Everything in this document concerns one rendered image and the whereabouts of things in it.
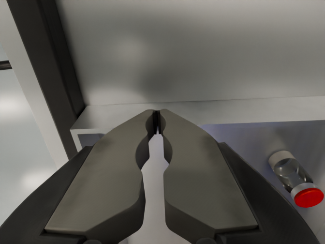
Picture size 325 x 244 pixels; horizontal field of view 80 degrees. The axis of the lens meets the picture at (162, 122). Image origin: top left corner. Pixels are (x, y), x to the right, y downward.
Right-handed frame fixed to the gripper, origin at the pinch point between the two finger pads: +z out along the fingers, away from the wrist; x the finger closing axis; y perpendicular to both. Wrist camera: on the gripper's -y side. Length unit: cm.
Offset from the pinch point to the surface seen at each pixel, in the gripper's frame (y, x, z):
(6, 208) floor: 141, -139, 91
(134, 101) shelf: 0.9, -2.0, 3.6
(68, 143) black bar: 3.4, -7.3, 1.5
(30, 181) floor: 109, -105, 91
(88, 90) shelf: -0.2, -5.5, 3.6
